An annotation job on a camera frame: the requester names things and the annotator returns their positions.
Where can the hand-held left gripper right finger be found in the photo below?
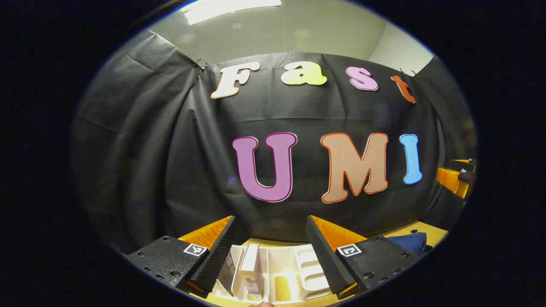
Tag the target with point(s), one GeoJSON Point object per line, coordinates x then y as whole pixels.
{"type": "Point", "coordinates": [324, 256]}

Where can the pink purple book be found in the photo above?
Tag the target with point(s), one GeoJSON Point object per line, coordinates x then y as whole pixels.
{"type": "Point", "coordinates": [251, 264]}

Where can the metal cloth clip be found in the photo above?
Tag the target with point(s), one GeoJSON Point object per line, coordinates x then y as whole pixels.
{"type": "Point", "coordinates": [200, 65]}
{"type": "Point", "coordinates": [407, 72]}

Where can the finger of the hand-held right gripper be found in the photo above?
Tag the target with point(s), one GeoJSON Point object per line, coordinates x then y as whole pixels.
{"type": "Point", "coordinates": [452, 181]}
{"type": "Point", "coordinates": [465, 165]}

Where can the black backdrop cloth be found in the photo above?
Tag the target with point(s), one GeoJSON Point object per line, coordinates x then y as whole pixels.
{"type": "Point", "coordinates": [192, 149]}

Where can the white plastic bookshelf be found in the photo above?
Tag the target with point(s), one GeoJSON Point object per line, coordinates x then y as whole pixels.
{"type": "Point", "coordinates": [298, 273]}

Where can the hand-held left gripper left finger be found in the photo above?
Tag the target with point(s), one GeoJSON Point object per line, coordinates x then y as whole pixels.
{"type": "Point", "coordinates": [215, 256]}

